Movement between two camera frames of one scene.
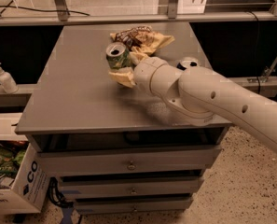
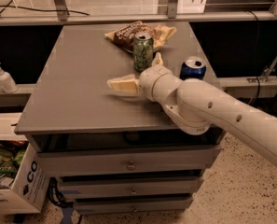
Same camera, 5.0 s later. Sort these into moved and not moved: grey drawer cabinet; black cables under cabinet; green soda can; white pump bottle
Moved: green soda can
Not moved: white pump bottle; black cables under cabinet; grey drawer cabinet
